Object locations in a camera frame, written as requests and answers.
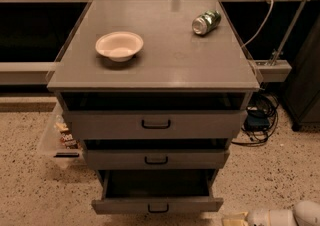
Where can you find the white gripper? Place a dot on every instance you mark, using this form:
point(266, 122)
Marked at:
point(259, 218)

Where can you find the grey bottom drawer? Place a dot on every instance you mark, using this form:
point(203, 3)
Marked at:
point(157, 192)

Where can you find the grey drawer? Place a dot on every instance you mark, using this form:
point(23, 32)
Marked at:
point(157, 192)
point(154, 115)
point(155, 154)

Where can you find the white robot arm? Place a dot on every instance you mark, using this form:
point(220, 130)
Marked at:
point(304, 213)

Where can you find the grey drawer cabinet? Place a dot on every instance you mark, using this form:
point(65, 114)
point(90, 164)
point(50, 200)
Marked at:
point(173, 58)

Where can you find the grey middle drawer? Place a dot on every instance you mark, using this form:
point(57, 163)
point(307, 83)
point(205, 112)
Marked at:
point(155, 154)

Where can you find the grey top drawer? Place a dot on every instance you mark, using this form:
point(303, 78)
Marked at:
point(154, 115)

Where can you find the dark cabinet at right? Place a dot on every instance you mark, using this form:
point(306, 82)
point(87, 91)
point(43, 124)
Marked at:
point(301, 90)

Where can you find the snack package in bin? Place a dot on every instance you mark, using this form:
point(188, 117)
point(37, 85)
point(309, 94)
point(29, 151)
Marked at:
point(66, 136)

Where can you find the clear plastic storage bin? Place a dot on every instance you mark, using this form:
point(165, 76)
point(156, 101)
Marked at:
point(51, 148)

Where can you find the green soda can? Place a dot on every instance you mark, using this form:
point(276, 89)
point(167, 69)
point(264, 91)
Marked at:
point(206, 22)

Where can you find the metal diagonal pole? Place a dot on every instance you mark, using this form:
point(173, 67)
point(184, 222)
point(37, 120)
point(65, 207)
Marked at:
point(275, 55)

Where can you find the blue box with cables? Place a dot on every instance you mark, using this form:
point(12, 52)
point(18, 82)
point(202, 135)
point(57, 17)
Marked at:
point(262, 119)

